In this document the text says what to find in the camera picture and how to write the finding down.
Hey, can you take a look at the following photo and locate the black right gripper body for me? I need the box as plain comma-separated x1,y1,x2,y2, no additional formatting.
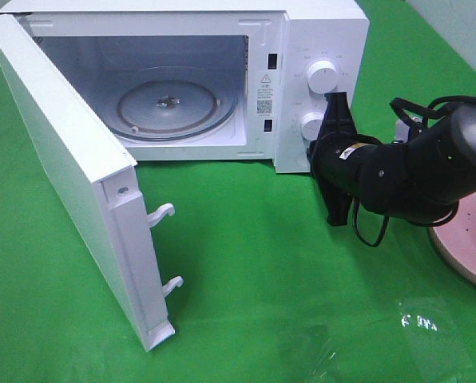
309,132,382,199

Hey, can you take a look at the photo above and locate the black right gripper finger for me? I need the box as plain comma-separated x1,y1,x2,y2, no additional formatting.
319,181,352,227
319,92,356,139

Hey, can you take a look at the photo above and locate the round microwave door button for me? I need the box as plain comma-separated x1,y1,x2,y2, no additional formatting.
296,151,310,169

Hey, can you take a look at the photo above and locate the pink speckled plate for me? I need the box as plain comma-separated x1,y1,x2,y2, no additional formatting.
429,192,476,286

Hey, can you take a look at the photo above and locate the white microwave door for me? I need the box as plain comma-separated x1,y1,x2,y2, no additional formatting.
0,14,183,350

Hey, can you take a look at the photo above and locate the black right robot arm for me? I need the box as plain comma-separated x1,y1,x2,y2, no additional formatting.
307,92,476,226

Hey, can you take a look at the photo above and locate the lower white microwave knob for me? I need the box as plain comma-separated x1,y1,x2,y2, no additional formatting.
300,112,323,141

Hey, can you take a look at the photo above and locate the white microwave knob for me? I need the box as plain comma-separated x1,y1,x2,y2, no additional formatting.
307,60,339,94
300,112,323,141

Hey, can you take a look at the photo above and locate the upper white microwave knob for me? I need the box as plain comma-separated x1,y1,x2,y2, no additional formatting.
307,60,339,94

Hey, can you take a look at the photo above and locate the clear tape patch front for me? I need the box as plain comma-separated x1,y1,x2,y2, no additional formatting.
278,323,341,382

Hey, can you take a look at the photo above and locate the clear tape patch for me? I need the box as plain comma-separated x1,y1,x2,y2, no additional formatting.
278,323,341,382
398,297,472,382

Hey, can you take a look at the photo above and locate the white microwave oven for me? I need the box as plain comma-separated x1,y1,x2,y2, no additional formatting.
0,1,369,173

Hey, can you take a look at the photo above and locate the clear tape patch right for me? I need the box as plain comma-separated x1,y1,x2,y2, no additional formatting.
398,297,472,382

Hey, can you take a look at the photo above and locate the black camera cable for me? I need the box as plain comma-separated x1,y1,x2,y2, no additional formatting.
351,88,476,248

